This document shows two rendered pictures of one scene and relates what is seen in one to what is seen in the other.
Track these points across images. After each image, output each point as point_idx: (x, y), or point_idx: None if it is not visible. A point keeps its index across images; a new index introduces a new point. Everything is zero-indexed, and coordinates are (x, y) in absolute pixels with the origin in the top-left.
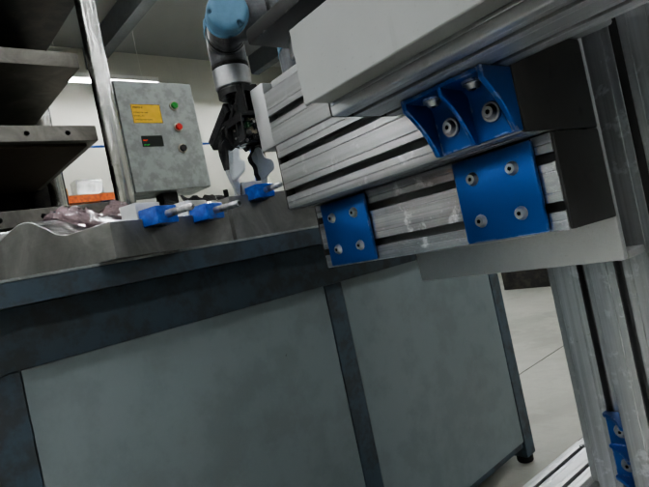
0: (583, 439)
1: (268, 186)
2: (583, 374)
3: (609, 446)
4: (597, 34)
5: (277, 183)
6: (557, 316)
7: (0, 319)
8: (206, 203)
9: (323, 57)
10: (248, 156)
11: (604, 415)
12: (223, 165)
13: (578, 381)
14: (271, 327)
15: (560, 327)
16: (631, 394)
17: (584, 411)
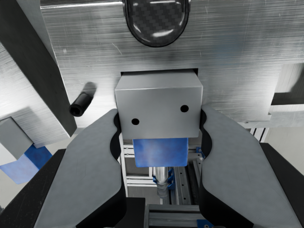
0: (178, 166)
1: (155, 172)
2: (176, 189)
3: (172, 175)
4: None
5: (157, 194)
6: (182, 202)
7: None
8: (19, 183)
9: None
10: (214, 201)
11: (172, 182)
12: (49, 168)
13: (176, 186)
14: None
15: (182, 198)
16: (162, 201)
17: (175, 178)
